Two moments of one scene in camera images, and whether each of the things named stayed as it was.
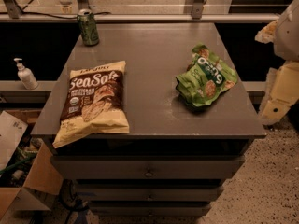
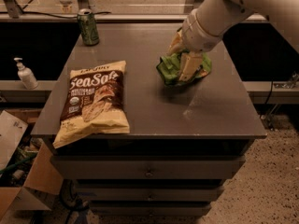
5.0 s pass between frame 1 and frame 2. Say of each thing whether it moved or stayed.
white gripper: moved
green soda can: stayed
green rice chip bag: moved
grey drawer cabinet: stayed
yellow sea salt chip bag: stayed
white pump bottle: stayed
